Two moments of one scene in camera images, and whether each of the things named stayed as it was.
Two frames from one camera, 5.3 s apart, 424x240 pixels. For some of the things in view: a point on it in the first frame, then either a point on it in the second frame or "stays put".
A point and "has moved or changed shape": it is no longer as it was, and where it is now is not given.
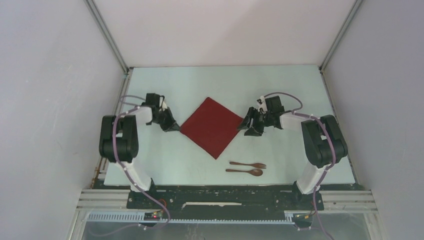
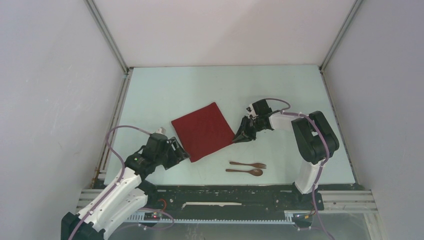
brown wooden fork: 255,165 stays put
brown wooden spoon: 255,172 stays put
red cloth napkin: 211,126 has moved or changed shape
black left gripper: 171,125 -> 175,160
